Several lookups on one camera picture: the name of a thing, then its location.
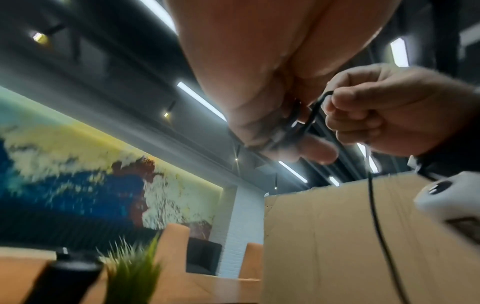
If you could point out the person's left hand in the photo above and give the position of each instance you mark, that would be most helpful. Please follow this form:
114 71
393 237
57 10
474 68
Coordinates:
262 59

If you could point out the black ceiling spotlight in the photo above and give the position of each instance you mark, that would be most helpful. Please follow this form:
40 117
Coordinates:
166 114
38 36

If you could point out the orange chair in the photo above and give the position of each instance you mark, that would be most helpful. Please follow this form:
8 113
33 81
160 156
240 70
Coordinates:
174 246
251 261

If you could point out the black travel mug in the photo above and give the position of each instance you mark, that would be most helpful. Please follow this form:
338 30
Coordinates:
63 282

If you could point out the person's right hand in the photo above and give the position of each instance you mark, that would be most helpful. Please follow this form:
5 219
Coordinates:
405 109

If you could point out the black sofa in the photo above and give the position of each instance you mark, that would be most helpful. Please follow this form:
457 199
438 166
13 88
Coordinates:
202 255

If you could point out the colourful abstract wall painting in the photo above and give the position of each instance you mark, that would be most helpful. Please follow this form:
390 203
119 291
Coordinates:
75 178

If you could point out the wooden table with blue inlay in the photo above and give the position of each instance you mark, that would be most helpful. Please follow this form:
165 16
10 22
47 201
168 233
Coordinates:
210 291

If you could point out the row of ceiling light strips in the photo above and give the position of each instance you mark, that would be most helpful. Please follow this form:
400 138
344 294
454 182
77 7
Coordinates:
202 101

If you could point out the green potted plant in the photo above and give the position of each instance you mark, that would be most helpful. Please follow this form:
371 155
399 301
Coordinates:
131 276

